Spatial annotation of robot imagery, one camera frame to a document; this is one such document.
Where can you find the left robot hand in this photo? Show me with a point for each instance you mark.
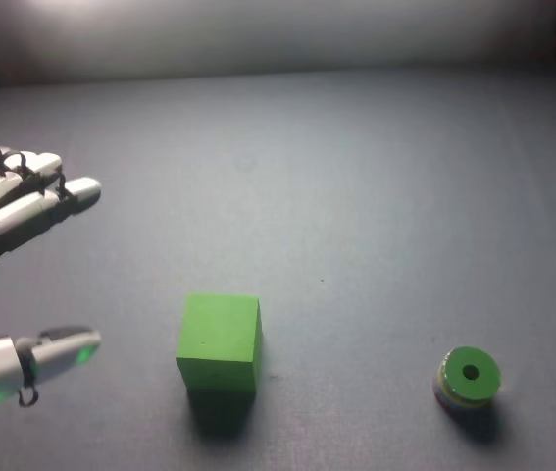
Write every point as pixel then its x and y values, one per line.
pixel 8 208

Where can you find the green foam cube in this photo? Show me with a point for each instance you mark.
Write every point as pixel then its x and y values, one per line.
pixel 216 329

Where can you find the grey table cloth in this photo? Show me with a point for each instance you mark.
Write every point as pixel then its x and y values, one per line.
pixel 336 206

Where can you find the white backdrop panel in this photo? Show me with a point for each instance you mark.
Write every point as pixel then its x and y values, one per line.
pixel 277 39

